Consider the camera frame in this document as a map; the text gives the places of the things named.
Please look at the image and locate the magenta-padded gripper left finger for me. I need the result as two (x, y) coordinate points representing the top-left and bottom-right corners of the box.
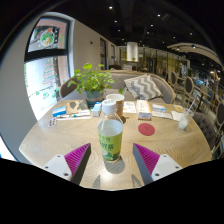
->
(43, 143), (92, 185)

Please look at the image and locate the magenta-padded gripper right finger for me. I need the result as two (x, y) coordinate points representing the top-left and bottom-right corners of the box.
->
(132, 143), (184, 185)

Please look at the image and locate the green-labelled clear drink bottle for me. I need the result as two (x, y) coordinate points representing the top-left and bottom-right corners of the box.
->
(96, 98), (124, 164)

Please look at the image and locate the flat round red coaster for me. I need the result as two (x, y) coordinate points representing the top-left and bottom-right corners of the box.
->
(137, 122), (156, 137)

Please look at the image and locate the white paper-wrapped stick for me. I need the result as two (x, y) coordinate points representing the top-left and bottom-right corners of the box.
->
(55, 116), (92, 122)

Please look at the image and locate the white teal pen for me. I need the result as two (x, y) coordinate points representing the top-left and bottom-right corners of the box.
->
(56, 112), (92, 119)

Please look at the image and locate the small patterned paper packet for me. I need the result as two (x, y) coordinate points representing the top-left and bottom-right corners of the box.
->
(47, 117), (58, 128)

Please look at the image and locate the white printed leaflet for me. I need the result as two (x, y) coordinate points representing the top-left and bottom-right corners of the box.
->
(151, 110), (174, 120)

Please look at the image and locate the white orange carton box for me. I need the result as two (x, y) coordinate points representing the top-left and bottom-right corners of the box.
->
(136, 99), (153, 121)

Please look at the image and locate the brown kraft card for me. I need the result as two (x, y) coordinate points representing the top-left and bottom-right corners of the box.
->
(65, 99), (90, 115)

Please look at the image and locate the white paper napkin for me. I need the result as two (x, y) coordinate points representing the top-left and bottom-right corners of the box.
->
(171, 110), (188, 123)

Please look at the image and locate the small white blue box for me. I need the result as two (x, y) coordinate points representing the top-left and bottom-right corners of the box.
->
(91, 101), (103, 118)

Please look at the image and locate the clear plastic cup with straw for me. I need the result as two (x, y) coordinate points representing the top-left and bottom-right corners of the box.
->
(177, 98), (198, 131)

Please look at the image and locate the white illustrated leaflet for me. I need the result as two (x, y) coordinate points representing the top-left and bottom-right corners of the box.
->
(122, 101), (138, 115)

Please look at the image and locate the yellow square card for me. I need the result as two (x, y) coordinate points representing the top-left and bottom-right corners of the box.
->
(172, 104), (185, 113)

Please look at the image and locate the brown ceramic mug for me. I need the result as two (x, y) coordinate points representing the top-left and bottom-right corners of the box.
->
(105, 93), (126, 119)

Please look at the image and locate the grey tufted armchair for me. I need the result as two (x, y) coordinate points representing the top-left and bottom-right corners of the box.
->
(191, 111), (222, 162)

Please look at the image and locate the grey white chevron cushion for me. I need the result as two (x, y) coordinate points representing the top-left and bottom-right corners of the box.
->
(123, 73), (164, 101)

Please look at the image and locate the green potted plant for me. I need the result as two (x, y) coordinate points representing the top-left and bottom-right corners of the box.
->
(67, 62), (125, 109)

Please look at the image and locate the group of wooden dining chairs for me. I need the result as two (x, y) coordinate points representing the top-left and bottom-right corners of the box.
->
(165, 69), (224, 158)

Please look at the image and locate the grey curved sofa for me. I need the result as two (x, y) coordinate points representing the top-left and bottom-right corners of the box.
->
(59, 69), (177, 105)

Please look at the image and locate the window with festive decals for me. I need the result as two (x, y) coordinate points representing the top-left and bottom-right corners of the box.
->
(23, 16), (73, 121)

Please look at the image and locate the group of ceiling spotlights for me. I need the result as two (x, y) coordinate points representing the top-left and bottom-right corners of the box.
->
(106, 4), (198, 50)

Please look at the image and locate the dark wall door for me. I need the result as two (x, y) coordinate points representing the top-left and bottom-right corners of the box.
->
(99, 37), (108, 71)

